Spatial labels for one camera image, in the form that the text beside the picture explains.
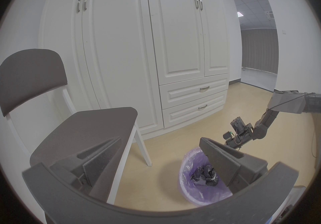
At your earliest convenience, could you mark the black white plastic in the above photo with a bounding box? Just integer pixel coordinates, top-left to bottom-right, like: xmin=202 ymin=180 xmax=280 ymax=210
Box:
xmin=190 ymin=165 xmax=219 ymax=186

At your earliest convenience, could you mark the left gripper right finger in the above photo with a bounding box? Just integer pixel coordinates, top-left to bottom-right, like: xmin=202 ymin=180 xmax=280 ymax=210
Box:
xmin=199 ymin=137 xmax=269 ymax=195

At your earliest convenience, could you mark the white wardrobe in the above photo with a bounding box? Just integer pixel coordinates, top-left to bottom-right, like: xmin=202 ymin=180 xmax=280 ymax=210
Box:
xmin=39 ymin=0 xmax=242 ymax=141

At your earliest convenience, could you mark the grey curtain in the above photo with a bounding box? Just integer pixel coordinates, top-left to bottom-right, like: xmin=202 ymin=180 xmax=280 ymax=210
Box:
xmin=241 ymin=28 xmax=279 ymax=75

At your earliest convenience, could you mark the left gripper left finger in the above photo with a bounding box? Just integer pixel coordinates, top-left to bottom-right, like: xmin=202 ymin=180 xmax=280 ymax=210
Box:
xmin=49 ymin=136 xmax=122 ymax=194

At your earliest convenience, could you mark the white chair dark grey seat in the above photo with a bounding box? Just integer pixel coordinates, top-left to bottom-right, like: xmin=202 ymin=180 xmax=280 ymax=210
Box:
xmin=0 ymin=49 xmax=152 ymax=205

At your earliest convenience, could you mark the white trash bin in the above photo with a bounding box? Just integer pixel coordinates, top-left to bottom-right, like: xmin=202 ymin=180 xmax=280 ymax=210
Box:
xmin=179 ymin=149 xmax=234 ymax=206

